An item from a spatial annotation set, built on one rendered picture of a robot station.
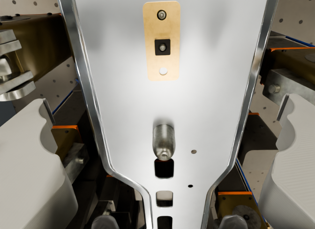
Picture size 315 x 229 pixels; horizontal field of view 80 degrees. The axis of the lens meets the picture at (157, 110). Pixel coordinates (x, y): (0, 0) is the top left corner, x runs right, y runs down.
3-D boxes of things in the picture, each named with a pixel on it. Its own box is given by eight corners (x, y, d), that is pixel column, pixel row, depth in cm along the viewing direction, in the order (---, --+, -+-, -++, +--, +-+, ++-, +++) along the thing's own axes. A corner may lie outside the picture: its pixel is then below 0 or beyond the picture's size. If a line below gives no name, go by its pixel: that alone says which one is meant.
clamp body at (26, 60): (110, 31, 49) (33, 94, 19) (73, 32, 49) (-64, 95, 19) (106, 2, 46) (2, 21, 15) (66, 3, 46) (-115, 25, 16)
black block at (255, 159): (238, 94, 58) (297, 170, 33) (206, 95, 58) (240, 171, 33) (242, 78, 55) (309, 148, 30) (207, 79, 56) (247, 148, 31)
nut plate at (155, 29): (178, 79, 23) (179, 83, 22) (147, 80, 23) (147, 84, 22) (180, 0, 19) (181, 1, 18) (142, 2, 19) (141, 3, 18)
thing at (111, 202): (132, 128, 65) (116, 212, 40) (123, 129, 65) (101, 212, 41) (131, 119, 63) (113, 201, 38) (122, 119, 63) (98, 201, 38)
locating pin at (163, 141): (173, 134, 30) (176, 167, 24) (153, 134, 30) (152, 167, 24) (174, 118, 28) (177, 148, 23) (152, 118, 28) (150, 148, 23)
